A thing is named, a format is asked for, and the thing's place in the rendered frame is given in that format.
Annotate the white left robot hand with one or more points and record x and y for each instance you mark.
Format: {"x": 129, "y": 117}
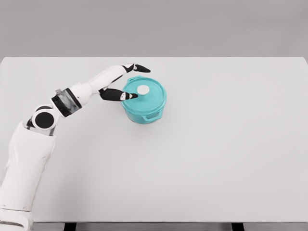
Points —
{"x": 106, "y": 77}

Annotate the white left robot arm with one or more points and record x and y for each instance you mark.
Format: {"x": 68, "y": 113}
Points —
{"x": 29, "y": 154}

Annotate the teal pot lid white knob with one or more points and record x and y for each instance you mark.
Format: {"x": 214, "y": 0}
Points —
{"x": 144, "y": 99}

